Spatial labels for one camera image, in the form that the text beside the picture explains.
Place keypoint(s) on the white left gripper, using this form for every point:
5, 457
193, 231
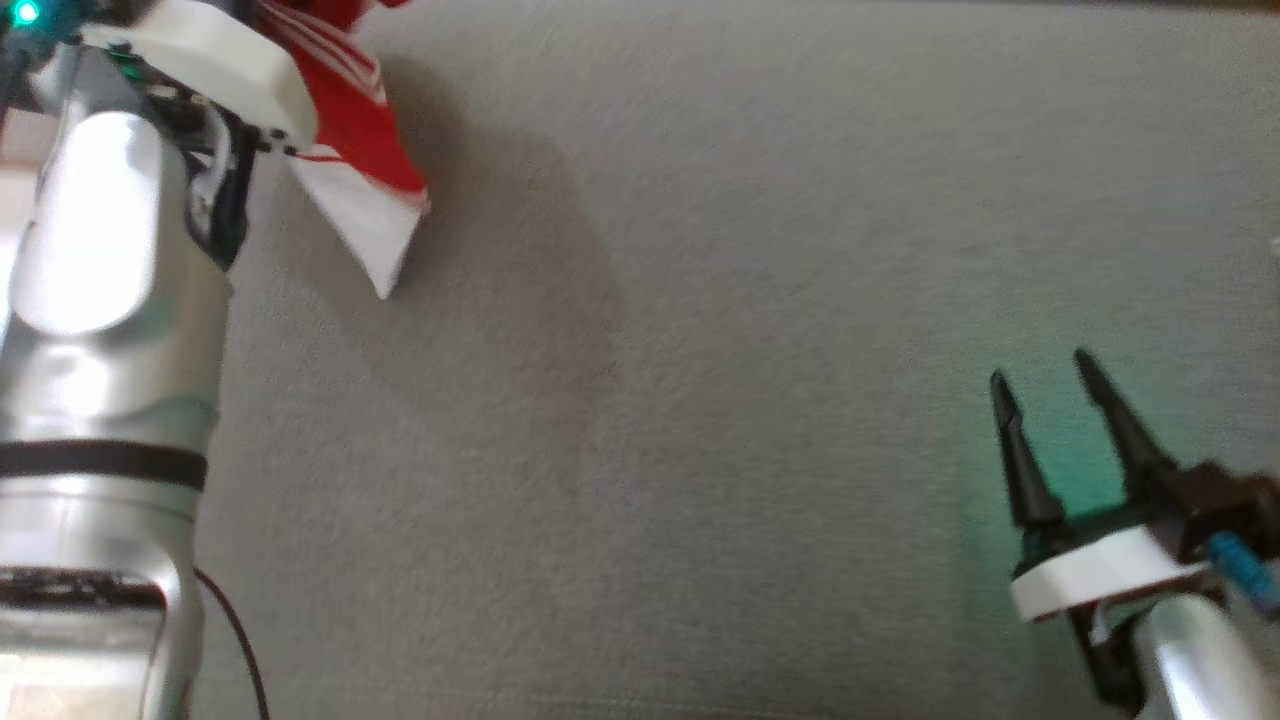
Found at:
220, 60

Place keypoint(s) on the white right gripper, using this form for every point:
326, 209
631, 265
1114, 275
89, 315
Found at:
1100, 570

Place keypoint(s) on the red white shirt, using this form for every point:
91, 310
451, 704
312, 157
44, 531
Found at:
360, 140

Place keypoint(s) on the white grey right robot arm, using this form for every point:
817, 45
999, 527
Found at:
1200, 660

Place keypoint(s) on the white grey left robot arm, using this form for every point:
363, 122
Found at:
100, 350

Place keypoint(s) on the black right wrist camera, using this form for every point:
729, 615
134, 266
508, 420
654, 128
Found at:
1220, 500

